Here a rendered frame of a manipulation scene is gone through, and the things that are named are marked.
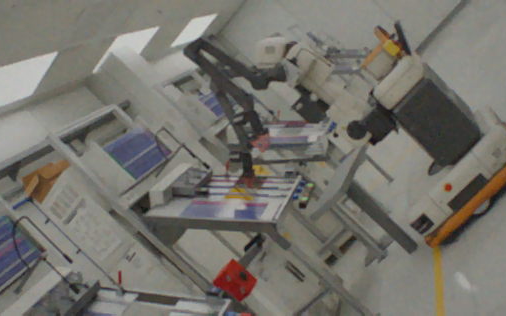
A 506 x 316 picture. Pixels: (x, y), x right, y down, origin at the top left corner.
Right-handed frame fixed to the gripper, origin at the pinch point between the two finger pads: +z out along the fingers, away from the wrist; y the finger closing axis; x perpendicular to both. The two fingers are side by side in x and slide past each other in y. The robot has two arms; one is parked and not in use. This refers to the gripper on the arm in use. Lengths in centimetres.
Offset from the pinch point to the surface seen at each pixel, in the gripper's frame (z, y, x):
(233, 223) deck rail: 1.1, 49.1, 4.8
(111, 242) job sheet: 16, 50, -66
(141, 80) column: -16, -285, -200
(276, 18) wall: -43, -761, -148
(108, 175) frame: -19, 38, -68
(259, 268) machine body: 32, 38, 13
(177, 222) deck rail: 2, 49, -25
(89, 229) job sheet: 9, 50, -79
